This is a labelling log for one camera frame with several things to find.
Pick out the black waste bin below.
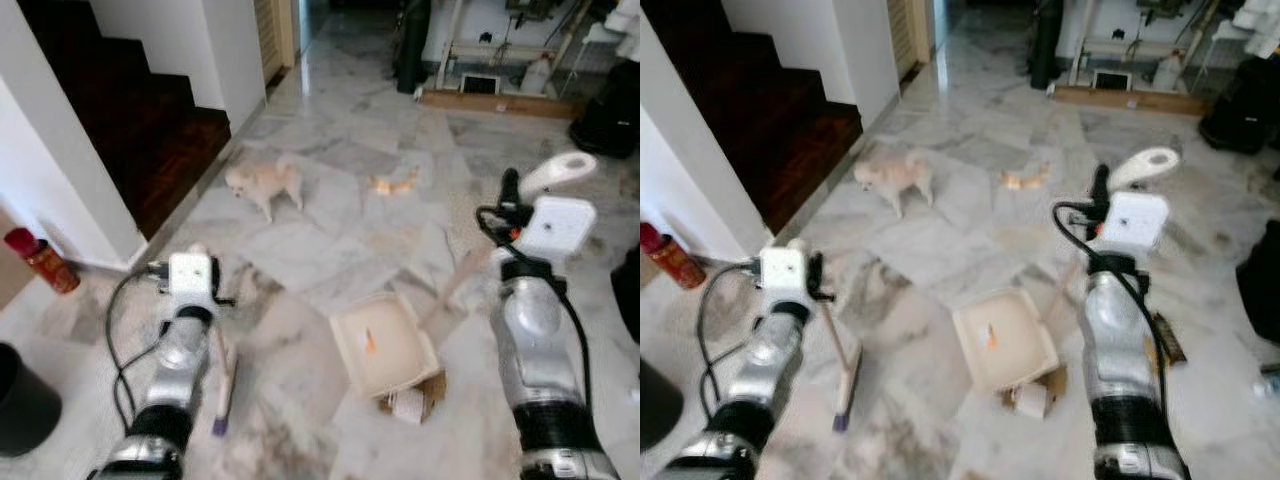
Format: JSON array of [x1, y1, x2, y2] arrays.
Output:
[[640, 358, 687, 452], [0, 343, 63, 458]]

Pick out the brown cardboard piece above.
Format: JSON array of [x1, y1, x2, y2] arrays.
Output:
[[378, 370, 448, 426], [1003, 365, 1069, 419]]

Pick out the small cream dog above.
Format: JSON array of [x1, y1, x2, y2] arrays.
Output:
[[225, 160, 304, 223], [853, 152, 934, 219]]

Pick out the dark wooden stairs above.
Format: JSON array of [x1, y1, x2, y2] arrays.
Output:
[[20, 0, 233, 239], [640, 0, 863, 236]]

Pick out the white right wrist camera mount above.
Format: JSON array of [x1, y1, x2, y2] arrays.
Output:
[[1100, 190, 1171, 256], [518, 195, 598, 263]]

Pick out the golden brown flat packet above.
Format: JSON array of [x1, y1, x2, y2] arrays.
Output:
[[1150, 312, 1189, 367]]

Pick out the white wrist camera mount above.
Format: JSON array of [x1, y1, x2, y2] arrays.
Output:
[[758, 246, 809, 301], [518, 195, 598, 263], [1100, 190, 1171, 256], [168, 252, 215, 306]]

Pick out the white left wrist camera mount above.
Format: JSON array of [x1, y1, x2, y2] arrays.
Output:
[[758, 246, 809, 301], [168, 252, 215, 306]]

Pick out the cream long handled dustpan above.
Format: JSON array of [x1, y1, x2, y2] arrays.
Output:
[[330, 150, 599, 401], [952, 147, 1182, 394]]

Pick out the white cluttered rack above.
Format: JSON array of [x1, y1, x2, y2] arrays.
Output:
[[420, 0, 641, 121], [1045, 0, 1280, 117]]

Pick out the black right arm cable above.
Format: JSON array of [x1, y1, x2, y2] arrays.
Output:
[[475, 205, 593, 411], [1052, 200, 1169, 401]]

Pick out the tall black bag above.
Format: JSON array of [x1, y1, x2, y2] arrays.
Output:
[[1030, 0, 1067, 91], [395, 0, 432, 96]]

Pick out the bulky black bag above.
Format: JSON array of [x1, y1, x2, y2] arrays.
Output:
[[1198, 55, 1280, 156], [570, 62, 641, 159]]

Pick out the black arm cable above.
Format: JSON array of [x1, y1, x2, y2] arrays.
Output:
[[105, 262, 173, 433], [1052, 200, 1169, 401], [696, 262, 763, 421], [475, 205, 593, 411]]

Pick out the orange white floor toy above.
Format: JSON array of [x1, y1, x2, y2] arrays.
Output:
[[370, 168, 421, 197], [1002, 163, 1053, 192]]

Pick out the wooden handled broom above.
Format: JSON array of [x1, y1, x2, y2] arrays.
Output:
[[188, 243, 240, 437], [783, 238, 863, 434]]

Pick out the red spray can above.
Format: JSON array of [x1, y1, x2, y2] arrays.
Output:
[[640, 222, 707, 291], [5, 227, 81, 295]]

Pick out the wooden door frame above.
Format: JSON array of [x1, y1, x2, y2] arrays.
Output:
[[255, 0, 298, 83], [888, 0, 931, 81]]

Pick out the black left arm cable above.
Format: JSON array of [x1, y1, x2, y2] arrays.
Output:
[[105, 262, 173, 433], [696, 262, 763, 421]]

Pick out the black rounded object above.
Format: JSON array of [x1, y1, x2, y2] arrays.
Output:
[[612, 245, 641, 343], [1237, 220, 1280, 347]]

